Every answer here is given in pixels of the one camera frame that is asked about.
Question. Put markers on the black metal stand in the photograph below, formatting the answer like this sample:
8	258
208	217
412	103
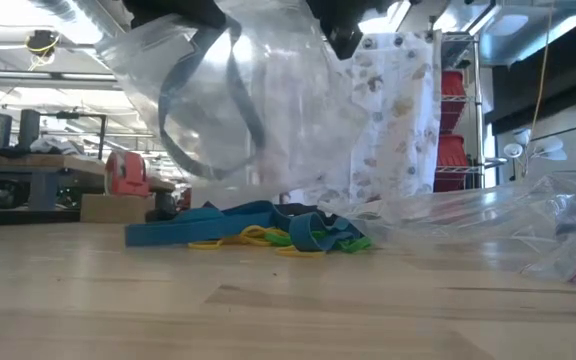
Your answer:
102	135

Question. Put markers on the silver ceiling duct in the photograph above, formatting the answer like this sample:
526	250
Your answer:
518	30

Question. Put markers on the workbench with grey frame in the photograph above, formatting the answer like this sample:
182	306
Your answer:
18	162

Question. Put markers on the white flower-shaped lamp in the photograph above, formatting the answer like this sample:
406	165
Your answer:
548	147

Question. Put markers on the white cloth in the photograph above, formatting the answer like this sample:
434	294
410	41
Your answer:
55	145

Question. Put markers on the red tape dispenser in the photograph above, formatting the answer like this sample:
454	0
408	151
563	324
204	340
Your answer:
128	175

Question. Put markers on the clear plastic zip bag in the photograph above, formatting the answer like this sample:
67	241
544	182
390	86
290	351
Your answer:
298	130
468	215

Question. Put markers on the black cylinder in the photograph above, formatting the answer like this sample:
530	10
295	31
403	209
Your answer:
29	127
0	132

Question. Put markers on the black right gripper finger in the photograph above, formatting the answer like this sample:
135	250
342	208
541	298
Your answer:
343	25

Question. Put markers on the red plastic bin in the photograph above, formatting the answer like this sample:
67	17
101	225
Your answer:
450	160
452	95

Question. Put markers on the black aluminium table frame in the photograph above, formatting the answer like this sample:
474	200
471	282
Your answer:
18	217

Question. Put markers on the grey ceiling pipe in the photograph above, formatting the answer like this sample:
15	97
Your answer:
18	75

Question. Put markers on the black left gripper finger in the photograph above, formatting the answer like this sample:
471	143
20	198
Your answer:
168	12

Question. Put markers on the thin green rubber band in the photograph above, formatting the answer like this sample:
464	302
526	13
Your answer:
278	239
355	245

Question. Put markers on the wide blue rubber band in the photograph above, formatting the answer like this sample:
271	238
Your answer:
193	231
200	215
302	234

